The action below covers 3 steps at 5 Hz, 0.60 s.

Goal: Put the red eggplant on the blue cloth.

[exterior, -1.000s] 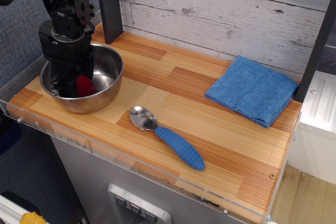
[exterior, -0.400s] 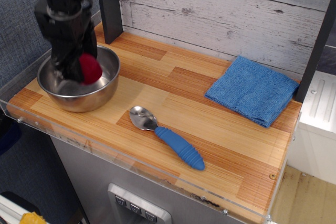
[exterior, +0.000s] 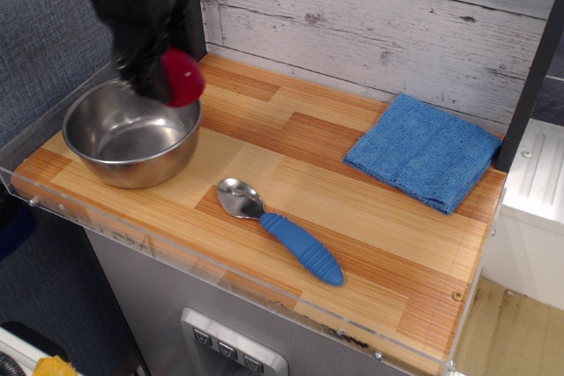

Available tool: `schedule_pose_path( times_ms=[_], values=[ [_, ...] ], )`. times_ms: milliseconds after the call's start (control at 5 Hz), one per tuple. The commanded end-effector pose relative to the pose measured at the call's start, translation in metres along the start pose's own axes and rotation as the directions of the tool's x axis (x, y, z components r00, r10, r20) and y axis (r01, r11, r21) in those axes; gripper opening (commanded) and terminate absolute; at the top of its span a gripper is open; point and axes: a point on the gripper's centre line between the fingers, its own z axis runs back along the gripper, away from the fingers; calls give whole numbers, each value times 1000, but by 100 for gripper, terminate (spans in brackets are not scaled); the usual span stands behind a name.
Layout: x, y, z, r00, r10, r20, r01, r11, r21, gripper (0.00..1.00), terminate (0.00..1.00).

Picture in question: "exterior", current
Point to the dark grey left post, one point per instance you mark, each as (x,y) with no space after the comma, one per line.
(196,26)

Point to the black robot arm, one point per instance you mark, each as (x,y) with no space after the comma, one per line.
(142,32)

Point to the white side cabinet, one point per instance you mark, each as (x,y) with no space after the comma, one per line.
(525,252)

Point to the stainless steel cabinet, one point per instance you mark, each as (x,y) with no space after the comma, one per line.
(152,288)

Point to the stainless steel bowl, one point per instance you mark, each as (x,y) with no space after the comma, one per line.
(129,141)

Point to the dark grey post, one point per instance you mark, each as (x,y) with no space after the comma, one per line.
(533,83)
(196,26)

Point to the red toy strawberry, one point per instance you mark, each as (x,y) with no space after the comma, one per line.
(185,79)

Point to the yellow black object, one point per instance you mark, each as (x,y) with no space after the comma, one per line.
(50,366)

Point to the dark grey right post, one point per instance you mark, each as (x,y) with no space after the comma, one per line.
(533,83)

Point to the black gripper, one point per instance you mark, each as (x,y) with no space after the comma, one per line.
(141,30)

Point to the blue handled metal spoon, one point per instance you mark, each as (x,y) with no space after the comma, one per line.
(242,201)

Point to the clear acrylic guard rail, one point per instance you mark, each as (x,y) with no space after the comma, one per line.
(410,271)

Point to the silver button control panel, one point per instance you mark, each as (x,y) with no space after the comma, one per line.
(220,350)

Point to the folded blue rag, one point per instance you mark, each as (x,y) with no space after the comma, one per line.
(428,154)

